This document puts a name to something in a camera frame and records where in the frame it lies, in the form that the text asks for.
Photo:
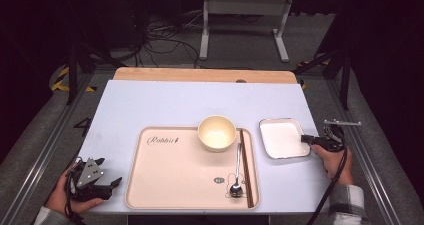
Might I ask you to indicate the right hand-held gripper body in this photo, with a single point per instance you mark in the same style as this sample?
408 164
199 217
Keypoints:
333 141

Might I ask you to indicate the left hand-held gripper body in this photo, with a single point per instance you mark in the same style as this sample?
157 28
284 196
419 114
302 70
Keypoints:
89 175

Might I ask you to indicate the white square plate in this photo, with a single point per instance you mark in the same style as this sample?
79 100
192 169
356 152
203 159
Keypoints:
281 140

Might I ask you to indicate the beige rabbit print tray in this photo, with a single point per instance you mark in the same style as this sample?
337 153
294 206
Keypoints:
180 178

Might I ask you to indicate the metal spoon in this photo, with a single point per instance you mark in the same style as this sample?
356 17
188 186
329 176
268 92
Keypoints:
236 190

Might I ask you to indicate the cream bowl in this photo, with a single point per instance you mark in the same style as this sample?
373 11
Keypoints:
216 135

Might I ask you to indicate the person's right hand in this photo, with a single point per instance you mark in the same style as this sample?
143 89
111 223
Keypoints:
336 165

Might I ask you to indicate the person's left hand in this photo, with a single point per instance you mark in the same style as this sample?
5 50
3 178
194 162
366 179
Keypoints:
58 198

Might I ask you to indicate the black tripod stand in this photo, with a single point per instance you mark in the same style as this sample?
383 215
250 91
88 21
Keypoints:
72 75
345 81

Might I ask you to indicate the white metal stand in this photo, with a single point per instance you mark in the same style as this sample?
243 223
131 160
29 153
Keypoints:
246 5

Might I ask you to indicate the aluminium floor rail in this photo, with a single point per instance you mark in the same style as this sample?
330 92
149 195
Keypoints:
43 155
363 158

